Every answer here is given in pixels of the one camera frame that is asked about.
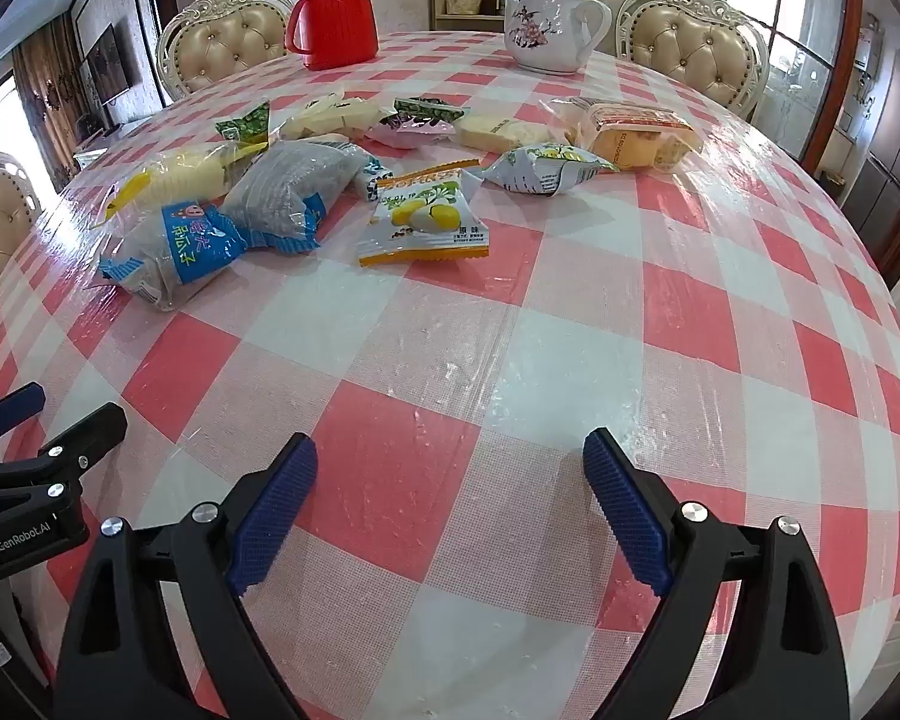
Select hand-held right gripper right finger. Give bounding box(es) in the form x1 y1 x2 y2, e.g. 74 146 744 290
581 427 850 720

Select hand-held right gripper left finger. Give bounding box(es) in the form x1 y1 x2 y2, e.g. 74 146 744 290
52 433 320 720

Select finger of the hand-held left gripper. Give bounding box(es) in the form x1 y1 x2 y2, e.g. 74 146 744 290
0 403 130 517
0 382 47 445

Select orange bread packet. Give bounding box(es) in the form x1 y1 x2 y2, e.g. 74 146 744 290
551 97 704 173

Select pink checked tablecloth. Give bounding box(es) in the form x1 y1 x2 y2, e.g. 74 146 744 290
0 30 900 720

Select yellow white snack packet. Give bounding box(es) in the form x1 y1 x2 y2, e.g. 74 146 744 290
103 144 271 224

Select brown curtain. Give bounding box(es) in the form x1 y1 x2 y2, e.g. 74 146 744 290
13 17 83 182

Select grey snack packet blue ends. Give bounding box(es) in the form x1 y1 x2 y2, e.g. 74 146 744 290
221 141 372 252

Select yellow fruit print packet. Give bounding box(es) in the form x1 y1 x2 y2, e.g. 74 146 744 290
358 157 494 269

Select black television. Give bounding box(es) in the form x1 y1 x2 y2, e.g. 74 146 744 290
82 22 133 108

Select silver lemon print packet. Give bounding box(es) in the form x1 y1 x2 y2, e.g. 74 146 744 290
482 141 617 197

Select cream cake packet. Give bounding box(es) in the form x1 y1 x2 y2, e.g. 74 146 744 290
452 112 567 153

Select green pink snack packet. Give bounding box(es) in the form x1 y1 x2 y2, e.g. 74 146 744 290
365 96 460 149

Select grey refrigerator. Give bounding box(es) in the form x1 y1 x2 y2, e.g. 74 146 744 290
844 49 900 201

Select red thermos jug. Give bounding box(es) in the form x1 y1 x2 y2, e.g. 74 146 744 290
285 0 380 72

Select white floral teapot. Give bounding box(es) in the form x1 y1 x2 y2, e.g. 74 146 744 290
499 0 614 76

